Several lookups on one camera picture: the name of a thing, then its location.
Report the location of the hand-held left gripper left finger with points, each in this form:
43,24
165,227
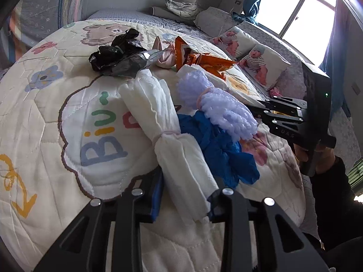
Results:
157,201

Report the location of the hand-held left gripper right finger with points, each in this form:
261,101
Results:
218,207

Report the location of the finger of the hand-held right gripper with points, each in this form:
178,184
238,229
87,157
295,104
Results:
272,117
283,102

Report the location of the white tissue bundle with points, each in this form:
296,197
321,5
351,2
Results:
170,158

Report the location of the lavender foam net bundle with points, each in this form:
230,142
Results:
227,110

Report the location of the orange snack wrapper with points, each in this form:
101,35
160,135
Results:
209,62

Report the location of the person's right hand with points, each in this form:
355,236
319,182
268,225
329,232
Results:
326,160

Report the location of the small pink cloth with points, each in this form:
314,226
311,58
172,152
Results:
274,92

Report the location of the baby print pillow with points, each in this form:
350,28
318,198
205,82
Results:
235,41
263,62

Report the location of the blue plastic bag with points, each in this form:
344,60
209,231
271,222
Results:
221,150

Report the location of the blue curtain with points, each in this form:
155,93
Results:
255,0
340,48

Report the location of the window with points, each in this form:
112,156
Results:
300,11

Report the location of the pink cloth bundle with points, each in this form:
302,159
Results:
167,58

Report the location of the cream cartoon printed quilt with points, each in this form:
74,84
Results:
56,119

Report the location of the clear bag with striped cloth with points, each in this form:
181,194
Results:
183,2

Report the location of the grey bolster pillow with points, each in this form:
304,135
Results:
167,15

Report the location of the black plastic bag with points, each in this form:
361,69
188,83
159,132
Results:
119,53

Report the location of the striped folded mattress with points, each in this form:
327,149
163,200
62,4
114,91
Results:
37,14

